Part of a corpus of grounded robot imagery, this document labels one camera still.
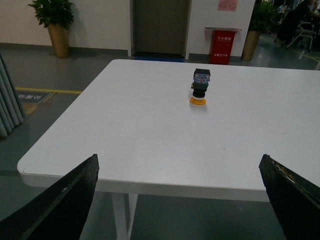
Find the white chair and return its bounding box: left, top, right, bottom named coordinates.
left=286, top=22, right=316, bottom=50

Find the blue door mat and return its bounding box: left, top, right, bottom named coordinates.
left=133, top=56, right=184, bottom=63

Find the white table leg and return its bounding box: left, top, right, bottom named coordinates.
left=111, top=192, right=138, bottom=240

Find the person in dark clothes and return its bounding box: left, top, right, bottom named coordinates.
left=276, top=0, right=320, bottom=45

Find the grey curtain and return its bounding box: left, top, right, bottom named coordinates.
left=0, top=55, right=27, bottom=139

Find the grey door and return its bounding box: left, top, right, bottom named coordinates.
left=132, top=0, right=191, bottom=56

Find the red fire extinguisher box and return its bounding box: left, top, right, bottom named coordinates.
left=204, top=27, right=242, bottom=65

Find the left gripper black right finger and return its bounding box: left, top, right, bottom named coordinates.
left=259, top=154, right=320, bottom=240

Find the pink paper notice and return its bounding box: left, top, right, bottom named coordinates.
left=218, top=0, right=238, bottom=12

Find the yellow push button switch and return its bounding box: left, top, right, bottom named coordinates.
left=189, top=68, right=211, bottom=106

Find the potted plant gold vase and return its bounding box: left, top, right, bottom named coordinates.
left=241, top=0, right=279, bottom=61
left=28, top=0, right=74, bottom=58

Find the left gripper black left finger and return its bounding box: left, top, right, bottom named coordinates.
left=0, top=154, right=99, bottom=240

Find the right potted plant gold vase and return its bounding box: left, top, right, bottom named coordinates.
left=241, top=0, right=279, bottom=61

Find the left potted plant gold vase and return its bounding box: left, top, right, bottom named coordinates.
left=28, top=0, right=74, bottom=58

